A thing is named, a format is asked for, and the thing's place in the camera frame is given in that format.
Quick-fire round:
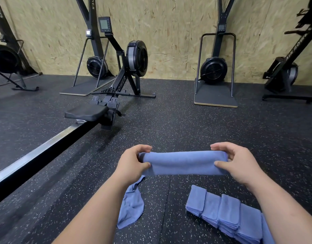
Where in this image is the black ski trainer wooden-edged platform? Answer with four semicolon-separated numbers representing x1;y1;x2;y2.
194;0;238;108

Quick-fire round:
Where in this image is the black upright exercise machine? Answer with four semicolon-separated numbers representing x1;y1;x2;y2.
262;0;312;104

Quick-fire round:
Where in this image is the plain blue towel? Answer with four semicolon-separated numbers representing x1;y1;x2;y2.
140;150;229;176

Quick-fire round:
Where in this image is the person's left forearm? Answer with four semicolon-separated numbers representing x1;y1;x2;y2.
53;175;141;244

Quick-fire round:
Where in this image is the person's left hand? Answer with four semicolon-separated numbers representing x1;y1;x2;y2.
113;145;153;187

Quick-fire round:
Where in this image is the blue towel pile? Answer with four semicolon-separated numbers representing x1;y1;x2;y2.
117;175;145;230

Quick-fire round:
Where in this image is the person's right hand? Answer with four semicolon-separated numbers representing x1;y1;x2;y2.
210;142;266;190

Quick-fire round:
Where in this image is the black ski trainer grey platform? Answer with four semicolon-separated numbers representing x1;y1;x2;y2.
59;0;116;97

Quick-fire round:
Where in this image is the black fan bike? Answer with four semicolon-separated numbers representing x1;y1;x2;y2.
0;0;43;92

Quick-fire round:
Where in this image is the black rowing machine with rail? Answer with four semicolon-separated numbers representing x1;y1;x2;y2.
0;17;157;206

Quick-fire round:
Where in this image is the person's right forearm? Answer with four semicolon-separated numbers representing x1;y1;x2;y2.
248;178;312;244

